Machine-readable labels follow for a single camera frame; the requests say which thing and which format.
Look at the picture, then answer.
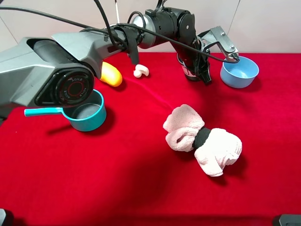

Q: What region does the red tablecloth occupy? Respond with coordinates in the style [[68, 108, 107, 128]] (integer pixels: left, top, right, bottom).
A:
[[0, 53, 301, 226]]

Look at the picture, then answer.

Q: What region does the yellow mango toy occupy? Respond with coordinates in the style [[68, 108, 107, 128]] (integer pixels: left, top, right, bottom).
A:
[[100, 62, 122, 87]]

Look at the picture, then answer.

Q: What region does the white mushroom toy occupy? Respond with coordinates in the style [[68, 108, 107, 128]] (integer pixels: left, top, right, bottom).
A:
[[133, 64, 150, 78]]

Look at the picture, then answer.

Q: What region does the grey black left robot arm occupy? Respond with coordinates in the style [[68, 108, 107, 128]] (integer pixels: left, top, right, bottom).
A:
[[0, 8, 210, 121]]

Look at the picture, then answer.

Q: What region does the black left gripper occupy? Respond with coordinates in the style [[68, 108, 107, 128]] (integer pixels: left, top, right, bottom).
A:
[[171, 37, 212, 84]]

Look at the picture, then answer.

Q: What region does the black mesh pen holder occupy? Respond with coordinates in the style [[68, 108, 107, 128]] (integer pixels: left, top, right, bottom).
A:
[[177, 54, 201, 81]]

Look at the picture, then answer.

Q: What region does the blue bowl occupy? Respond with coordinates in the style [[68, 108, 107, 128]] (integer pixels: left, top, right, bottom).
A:
[[220, 56, 259, 89]]

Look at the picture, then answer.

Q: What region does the black base corner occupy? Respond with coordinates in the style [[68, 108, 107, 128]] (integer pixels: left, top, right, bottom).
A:
[[0, 209, 14, 226], [272, 214, 301, 226]]

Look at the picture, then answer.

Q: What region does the teal saucepan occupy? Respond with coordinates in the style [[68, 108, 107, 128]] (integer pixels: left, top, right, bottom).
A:
[[24, 89, 107, 132]]

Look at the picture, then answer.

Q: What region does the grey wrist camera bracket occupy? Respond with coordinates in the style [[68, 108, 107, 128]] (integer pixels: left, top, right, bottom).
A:
[[197, 26, 239, 63]]

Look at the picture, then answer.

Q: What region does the pink towel with black band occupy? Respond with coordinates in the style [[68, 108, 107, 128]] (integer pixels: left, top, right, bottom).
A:
[[163, 104, 243, 177]]

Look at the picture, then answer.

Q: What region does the white pole on wall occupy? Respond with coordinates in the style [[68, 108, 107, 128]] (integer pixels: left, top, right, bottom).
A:
[[114, 0, 120, 24]]

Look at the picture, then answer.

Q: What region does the black right base corner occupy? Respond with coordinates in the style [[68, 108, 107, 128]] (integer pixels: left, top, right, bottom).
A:
[[272, 214, 301, 226]]

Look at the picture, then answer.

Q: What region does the black left base corner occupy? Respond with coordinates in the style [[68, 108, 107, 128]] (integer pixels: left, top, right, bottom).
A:
[[0, 209, 14, 226]]

